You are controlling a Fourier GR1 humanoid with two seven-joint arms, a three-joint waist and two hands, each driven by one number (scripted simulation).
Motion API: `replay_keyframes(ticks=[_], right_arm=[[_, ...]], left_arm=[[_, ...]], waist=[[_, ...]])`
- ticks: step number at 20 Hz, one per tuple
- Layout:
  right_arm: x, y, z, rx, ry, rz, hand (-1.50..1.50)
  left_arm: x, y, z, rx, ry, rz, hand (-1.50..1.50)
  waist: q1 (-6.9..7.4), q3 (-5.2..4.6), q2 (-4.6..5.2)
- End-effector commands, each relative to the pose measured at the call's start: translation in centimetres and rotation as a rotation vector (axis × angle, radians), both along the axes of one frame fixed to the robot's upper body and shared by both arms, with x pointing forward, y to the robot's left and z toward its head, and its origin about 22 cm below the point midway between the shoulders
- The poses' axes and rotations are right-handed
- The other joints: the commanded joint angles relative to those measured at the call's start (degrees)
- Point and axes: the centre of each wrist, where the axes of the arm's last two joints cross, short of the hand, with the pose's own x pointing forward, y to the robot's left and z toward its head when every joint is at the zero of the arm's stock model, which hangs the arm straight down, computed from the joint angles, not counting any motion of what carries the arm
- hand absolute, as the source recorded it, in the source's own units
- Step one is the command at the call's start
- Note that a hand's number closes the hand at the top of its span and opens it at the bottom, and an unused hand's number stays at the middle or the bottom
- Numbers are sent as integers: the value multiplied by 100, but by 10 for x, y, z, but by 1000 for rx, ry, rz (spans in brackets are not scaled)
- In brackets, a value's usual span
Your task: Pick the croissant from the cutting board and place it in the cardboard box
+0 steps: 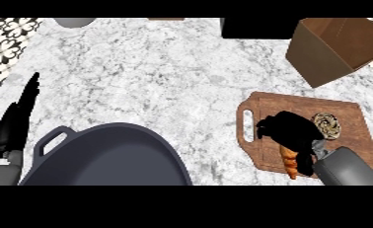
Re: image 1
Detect golden brown croissant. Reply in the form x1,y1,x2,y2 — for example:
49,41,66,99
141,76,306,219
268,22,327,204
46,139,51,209
279,144,300,181

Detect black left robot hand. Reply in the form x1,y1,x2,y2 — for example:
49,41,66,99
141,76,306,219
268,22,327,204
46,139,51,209
0,71,43,156

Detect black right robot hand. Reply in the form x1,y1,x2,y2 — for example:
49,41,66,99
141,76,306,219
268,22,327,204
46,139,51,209
256,111,327,177

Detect brown wooden object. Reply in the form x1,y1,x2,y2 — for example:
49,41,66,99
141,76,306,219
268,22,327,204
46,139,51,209
148,17,188,22

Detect dark grey oval pan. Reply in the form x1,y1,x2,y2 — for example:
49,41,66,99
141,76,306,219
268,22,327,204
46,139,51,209
18,121,194,187

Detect brown wooden cutting board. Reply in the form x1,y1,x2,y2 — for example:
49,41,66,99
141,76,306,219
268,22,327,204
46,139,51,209
235,91,373,175

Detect black box appliance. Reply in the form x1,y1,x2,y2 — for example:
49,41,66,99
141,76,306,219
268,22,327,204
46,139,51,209
219,17,307,40

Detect grey round container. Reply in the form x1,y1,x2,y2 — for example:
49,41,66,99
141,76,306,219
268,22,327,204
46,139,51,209
54,17,98,30

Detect brown cardboard box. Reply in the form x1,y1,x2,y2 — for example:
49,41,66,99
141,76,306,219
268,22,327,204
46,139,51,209
285,17,373,89

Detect swirled round pastry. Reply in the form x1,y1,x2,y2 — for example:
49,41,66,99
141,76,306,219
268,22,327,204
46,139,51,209
312,112,344,141

